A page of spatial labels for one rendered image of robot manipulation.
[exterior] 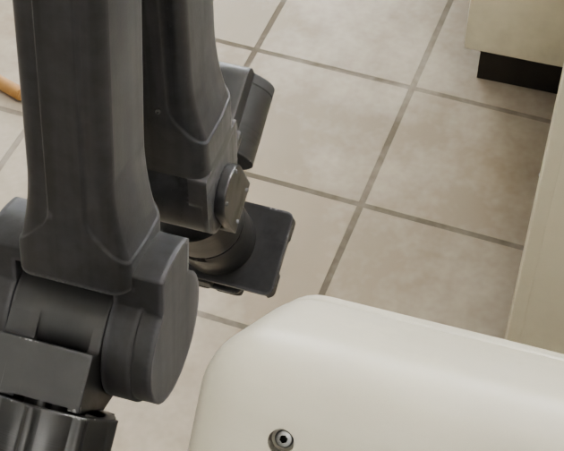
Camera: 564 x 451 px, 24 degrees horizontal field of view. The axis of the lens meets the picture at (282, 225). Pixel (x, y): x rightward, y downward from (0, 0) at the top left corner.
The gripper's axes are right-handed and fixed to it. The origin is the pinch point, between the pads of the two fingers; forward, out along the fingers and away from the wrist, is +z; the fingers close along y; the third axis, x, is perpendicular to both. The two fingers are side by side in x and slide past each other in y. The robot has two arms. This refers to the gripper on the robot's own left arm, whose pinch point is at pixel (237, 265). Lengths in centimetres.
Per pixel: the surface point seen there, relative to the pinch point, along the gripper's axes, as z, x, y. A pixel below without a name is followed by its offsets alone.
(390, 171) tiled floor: 109, -41, 4
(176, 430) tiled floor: 82, 11, 20
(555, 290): 59, -17, -26
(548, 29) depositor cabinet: 105, -71, -16
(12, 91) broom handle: 106, -39, 72
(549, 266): 55, -19, -25
